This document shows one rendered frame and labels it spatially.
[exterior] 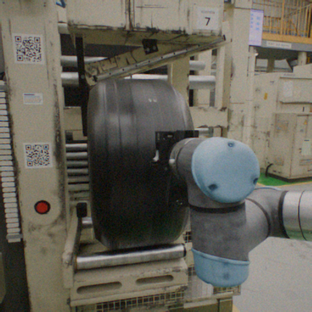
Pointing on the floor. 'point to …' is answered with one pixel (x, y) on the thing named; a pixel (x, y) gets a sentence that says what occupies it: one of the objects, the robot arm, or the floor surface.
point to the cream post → (57, 106)
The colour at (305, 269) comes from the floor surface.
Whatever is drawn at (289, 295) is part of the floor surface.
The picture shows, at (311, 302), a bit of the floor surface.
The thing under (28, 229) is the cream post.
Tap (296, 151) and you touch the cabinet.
